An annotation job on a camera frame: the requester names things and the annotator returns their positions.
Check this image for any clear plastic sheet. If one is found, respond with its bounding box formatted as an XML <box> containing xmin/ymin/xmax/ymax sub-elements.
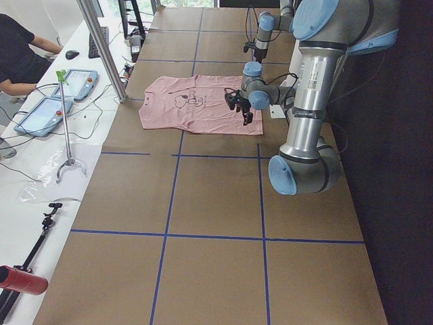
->
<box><xmin>18</xmin><ymin>144</ymin><xmax>101</xmax><ymax>203</ymax></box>

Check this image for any far blue teach pendant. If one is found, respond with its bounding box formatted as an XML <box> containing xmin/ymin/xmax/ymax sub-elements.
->
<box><xmin>56</xmin><ymin>69</ymin><xmax>99</xmax><ymax>102</ymax></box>

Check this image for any pink Snoopy t-shirt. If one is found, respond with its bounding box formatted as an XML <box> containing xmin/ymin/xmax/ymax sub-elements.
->
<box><xmin>139</xmin><ymin>74</ymin><xmax>263</xmax><ymax>135</ymax></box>

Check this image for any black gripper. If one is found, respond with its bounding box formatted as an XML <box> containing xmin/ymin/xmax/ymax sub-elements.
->
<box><xmin>254</xmin><ymin>49</ymin><xmax>268</xmax><ymax>63</ymax></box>
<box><xmin>236</xmin><ymin>101</ymin><xmax>254</xmax><ymax>126</ymax></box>

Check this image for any black stand frame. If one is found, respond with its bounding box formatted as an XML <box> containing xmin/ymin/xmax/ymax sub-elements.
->
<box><xmin>118</xmin><ymin>0</ymin><xmax>146</xmax><ymax>41</ymax></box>

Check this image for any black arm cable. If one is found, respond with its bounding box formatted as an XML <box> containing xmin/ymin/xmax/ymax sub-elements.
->
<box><xmin>223</xmin><ymin>72</ymin><xmax>300</xmax><ymax>112</ymax></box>
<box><xmin>244</xmin><ymin>5</ymin><xmax>281</xmax><ymax>43</ymax></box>

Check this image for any black power adapter box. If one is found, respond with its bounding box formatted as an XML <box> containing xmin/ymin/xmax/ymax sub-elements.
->
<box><xmin>129</xmin><ymin>35</ymin><xmax>143</xmax><ymax>55</ymax></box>

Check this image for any near blue teach pendant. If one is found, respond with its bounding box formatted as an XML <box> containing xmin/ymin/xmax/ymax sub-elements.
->
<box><xmin>14</xmin><ymin>97</ymin><xmax>64</xmax><ymax>137</ymax></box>

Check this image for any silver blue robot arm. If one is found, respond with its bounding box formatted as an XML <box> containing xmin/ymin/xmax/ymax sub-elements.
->
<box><xmin>225</xmin><ymin>1</ymin><xmax>401</xmax><ymax>195</ymax></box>
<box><xmin>254</xmin><ymin>0</ymin><xmax>298</xmax><ymax>63</ymax></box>

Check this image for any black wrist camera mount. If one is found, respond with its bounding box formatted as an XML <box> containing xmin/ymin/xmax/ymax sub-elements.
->
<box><xmin>243</xmin><ymin>39</ymin><xmax>256</xmax><ymax>53</ymax></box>
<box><xmin>224</xmin><ymin>89</ymin><xmax>240</xmax><ymax>112</ymax></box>

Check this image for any metal grabber stick green tip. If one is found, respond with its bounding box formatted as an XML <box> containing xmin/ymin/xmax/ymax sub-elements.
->
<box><xmin>56</xmin><ymin>70</ymin><xmax>87</xmax><ymax>184</ymax></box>

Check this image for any black keyboard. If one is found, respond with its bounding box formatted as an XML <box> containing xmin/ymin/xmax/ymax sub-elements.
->
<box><xmin>88</xmin><ymin>26</ymin><xmax>110</xmax><ymax>59</ymax></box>

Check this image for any white pillar base mount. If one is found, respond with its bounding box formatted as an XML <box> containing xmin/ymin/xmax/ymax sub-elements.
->
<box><xmin>269</xmin><ymin>40</ymin><xmax>302</xmax><ymax>118</ymax></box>

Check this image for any blue teach pendant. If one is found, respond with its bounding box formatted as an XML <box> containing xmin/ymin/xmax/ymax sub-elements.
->
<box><xmin>14</xmin><ymin>97</ymin><xmax>64</xmax><ymax>137</ymax></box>
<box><xmin>56</xmin><ymin>69</ymin><xmax>99</xmax><ymax>102</ymax></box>

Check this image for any black tripod stick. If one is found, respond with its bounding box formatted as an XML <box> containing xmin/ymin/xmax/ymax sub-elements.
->
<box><xmin>1</xmin><ymin>202</ymin><xmax>63</xmax><ymax>324</ymax></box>

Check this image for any aluminium frame post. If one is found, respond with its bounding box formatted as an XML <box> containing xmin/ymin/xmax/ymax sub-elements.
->
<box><xmin>76</xmin><ymin>0</ymin><xmax>127</xmax><ymax>103</ymax></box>

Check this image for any red cylinder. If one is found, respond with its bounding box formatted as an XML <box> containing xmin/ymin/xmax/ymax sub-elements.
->
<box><xmin>1</xmin><ymin>265</ymin><xmax>49</xmax><ymax>295</ymax></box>

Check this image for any person in black shirt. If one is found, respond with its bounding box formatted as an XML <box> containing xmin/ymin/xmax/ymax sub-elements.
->
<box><xmin>1</xmin><ymin>14</ymin><xmax>62</xmax><ymax>96</ymax></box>

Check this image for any black computer mouse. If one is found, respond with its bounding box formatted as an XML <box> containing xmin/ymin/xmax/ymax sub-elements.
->
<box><xmin>65</xmin><ymin>50</ymin><xmax>80</xmax><ymax>60</ymax></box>

